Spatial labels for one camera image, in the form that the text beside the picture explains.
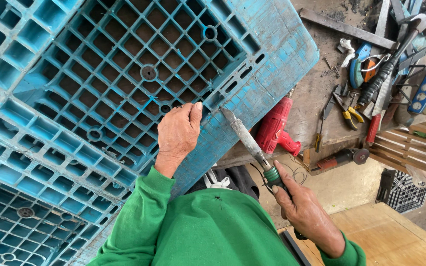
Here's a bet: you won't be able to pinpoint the black wire frame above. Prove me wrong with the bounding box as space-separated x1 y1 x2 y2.
397 64 426 105

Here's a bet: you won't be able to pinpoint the soldering iron with green grip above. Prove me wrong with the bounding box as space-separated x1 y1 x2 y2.
219 106 308 241

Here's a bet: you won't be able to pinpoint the person's left hand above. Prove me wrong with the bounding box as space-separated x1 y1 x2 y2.
155 101 203 177

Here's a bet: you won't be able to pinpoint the white rag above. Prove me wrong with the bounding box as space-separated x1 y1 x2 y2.
339 38 356 68

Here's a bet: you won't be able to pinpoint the scattered nails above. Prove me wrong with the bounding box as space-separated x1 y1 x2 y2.
322 56 342 79

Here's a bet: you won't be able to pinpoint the green long-sleeve shirt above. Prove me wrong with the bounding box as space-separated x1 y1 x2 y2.
87 166 367 266

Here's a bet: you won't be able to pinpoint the blue-handled tool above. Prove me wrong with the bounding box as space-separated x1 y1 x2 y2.
349 42 373 89

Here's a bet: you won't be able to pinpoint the yellow-handled pliers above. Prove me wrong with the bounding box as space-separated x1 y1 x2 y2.
332 92 365 131

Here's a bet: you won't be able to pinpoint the hand saw with red handle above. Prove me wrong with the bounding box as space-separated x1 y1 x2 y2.
365 0 395 145

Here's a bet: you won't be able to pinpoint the thin black cable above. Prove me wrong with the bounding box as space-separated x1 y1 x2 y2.
249 153 308 193

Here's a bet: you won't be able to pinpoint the hammer with black grip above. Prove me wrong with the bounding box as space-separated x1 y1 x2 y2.
357 14 426 107

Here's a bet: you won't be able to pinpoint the red heat gun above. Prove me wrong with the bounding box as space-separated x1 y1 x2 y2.
254 89 302 157

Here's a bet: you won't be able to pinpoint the yellow and black screwdriver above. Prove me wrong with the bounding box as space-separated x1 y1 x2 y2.
315 106 327 153

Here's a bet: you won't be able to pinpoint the blue plastic pallet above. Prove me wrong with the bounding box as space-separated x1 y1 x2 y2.
0 0 320 266

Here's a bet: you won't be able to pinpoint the wooden slatted rack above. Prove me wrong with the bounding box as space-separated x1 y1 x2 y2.
368 119 426 193

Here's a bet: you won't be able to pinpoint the clear plastic bag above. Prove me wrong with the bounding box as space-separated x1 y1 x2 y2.
405 164 426 186

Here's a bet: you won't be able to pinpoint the angle grinder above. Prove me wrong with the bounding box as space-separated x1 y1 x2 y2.
316 148 370 172

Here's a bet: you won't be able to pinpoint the heap of metal tools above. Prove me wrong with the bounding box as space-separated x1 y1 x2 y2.
390 0 426 72

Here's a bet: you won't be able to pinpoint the person's right hand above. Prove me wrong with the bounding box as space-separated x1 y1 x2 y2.
271 160 336 241

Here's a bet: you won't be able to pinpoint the black bar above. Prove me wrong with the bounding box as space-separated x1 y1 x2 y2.
279 229 313 266

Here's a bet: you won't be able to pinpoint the black plastic crate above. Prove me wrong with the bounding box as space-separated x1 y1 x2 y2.
375 168 426 214

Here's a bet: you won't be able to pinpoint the long flat metal bar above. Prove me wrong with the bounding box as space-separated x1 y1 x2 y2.
298 7 399 51

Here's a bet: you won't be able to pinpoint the black trousers with white drawstring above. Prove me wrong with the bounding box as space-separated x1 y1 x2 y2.
185 165 261 202

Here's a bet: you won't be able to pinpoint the wooden board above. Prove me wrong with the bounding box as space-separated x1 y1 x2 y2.
277 202 426 266

